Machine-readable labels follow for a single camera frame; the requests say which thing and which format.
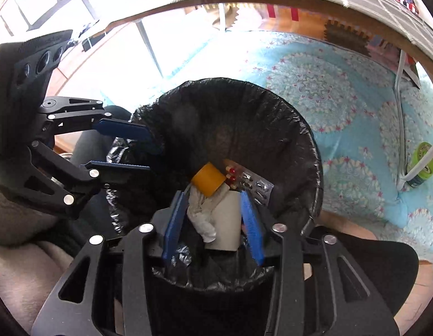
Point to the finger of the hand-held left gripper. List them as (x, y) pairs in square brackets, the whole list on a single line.
[(122, 167), (132, 133)]

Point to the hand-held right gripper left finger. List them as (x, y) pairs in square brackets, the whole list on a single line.
[(174, 224)]

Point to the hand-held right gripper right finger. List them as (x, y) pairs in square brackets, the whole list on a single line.
[(251, 227)]

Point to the white cardboard tube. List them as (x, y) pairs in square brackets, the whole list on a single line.
[(228, 224)]

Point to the white tissue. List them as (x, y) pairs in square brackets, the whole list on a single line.
[(204, 213)]

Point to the silver pill blister pack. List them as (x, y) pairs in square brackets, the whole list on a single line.
[(255, 185)]

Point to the yellow tape roll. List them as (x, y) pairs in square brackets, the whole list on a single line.
[(207, 178)]

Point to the black trash bin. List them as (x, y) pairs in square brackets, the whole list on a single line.
[(209, 315)]

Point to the bin with black liner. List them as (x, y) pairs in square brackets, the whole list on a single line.
[(237, 122)]

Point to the person's left leg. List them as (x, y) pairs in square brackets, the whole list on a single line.
[(94, 143)]

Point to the person's leg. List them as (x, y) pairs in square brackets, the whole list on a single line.
[(94, 143), (360, 269)]

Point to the grey metal pole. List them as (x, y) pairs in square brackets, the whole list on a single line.
[(150, 47)]

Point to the small black object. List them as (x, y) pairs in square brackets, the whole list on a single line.
[(89, 42)]

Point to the window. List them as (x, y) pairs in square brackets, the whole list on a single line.
[(45, 3)]

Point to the person's right leg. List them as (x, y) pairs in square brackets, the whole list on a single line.
[(360, 269)]

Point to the beige cushion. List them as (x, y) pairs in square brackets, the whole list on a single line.
[(20, 269)]

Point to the blue floral blanket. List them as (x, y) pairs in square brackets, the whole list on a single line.
[(325, 94)]

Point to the green printed can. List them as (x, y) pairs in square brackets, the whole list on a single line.
[(421, 168)]

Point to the colourful foam puzzle mat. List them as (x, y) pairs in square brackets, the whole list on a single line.
[(307, 24)]

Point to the white metal rack frame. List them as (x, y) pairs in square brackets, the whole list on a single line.
[(400, 119)]

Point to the wooden bed frame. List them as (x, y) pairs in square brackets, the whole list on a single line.
[(307, 2)]

